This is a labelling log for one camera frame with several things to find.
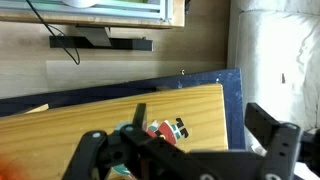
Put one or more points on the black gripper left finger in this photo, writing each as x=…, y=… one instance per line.
x=140, y=146

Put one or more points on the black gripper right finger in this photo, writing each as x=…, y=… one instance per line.
x=283, y=146

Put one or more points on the Santa Claus sticker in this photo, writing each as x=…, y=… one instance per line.
x=168, y=131

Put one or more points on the wooden table top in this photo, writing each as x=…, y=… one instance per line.
x=233, y=100

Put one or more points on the white fabric sofa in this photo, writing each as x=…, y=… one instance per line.
x=273, y=50

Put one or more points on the black floor base bar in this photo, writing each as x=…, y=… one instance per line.
x=133, y=44

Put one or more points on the grey metal bracket plate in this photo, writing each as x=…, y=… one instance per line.
x=96, y=36

